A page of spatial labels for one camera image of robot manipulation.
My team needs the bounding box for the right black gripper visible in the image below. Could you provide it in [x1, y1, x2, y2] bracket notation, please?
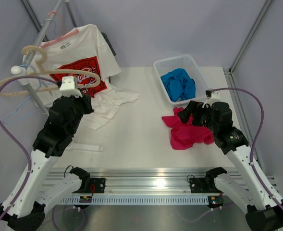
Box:
[177, 100, 219, 133]

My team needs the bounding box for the wooden clothes hanger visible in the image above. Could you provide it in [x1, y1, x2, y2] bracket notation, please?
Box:
[0, 45, 101, 97]

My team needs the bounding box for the pink magenta t shirt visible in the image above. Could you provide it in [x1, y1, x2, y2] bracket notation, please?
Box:
[161, 107, 214, 150]

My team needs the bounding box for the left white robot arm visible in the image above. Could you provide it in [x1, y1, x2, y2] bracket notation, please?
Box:
[0, 95, 94, 231]

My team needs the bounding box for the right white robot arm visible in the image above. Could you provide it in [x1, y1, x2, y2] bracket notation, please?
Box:
[178, 101, 283, 231]

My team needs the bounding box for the white coca cola t shirt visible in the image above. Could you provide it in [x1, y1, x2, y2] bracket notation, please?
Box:
[22, 24, 141, 130]

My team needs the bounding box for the dark grey t shirt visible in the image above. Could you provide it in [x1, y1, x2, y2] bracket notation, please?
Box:
[101, 32, 116, 56]

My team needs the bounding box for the blue cloth in basket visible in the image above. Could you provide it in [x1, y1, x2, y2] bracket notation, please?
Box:
[160, 68, 196, 102]

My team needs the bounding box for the white plastic basket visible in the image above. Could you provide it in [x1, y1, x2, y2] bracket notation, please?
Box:
[153, 54, 210, 105]

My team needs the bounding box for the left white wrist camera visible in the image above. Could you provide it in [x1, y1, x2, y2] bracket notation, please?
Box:
[59, 76, 82, 98]

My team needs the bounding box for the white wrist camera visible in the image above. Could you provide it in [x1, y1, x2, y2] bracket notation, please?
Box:
[202, 90, 221, 108]
[59, 76, 82, 98]

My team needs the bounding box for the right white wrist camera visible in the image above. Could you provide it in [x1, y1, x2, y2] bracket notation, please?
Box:
[202, 90, 221, 108]

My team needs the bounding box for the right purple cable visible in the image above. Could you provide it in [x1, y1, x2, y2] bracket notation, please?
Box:
[209, 87, 283, 222]

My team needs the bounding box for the purple cable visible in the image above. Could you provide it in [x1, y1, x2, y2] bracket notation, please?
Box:
[209, 87, 283, 222]
[0, 76, 62, 231]

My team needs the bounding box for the blue wire hanger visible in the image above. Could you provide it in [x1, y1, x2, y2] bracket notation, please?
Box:
[2, 64, 62, 124]

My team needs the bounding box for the metal clothes rack rail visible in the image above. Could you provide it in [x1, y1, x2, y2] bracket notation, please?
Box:
[17, 0, 76, 115]

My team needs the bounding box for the pink wire hanger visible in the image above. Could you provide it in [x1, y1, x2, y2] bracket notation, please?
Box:
[40, 11, 79, 49]

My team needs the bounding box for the aluminium mounting rail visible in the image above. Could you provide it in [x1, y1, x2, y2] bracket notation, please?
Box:
[42, 167, 276, 194]

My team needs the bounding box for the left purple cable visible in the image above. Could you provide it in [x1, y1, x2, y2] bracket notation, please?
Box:
[0, 76, 62, 231]

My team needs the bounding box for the white slotted cable duct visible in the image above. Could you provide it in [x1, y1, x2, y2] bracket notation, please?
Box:
[59, 195, 209, 205]

